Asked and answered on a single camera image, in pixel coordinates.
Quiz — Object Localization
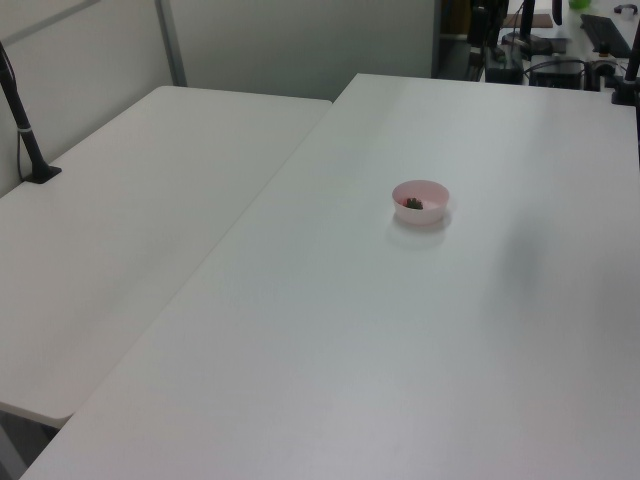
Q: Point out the pink plastic bowl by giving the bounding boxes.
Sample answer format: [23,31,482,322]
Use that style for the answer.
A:
[391,179,450,226]

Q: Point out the white adjacent table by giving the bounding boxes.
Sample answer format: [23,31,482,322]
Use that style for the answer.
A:
[0,85,335,422]

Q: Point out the black box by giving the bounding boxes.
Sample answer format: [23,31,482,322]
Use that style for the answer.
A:
[486,47,525,84]

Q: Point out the black upright bar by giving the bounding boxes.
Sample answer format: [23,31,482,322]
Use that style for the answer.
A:
[468,4,495,52]

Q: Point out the black monitor stand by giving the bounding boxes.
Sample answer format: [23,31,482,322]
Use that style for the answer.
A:
[500,0,557,57]

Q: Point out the black electronic device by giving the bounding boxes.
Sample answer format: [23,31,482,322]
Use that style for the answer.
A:
[528,57,587,91]

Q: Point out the brown board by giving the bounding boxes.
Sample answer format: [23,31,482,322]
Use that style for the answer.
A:
[501,13,554,30]

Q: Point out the black pole with table clamp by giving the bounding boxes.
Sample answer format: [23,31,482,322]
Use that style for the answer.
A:
[610,0,640,107]

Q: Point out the black keyboard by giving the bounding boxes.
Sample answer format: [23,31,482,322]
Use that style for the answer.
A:
[579,13,634,58]

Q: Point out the grey metal partition post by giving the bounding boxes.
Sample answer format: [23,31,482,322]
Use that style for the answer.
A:
[154,0,189,88]

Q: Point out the black camera pole with base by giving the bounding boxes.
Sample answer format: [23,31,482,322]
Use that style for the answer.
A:
[0,39,64,185]

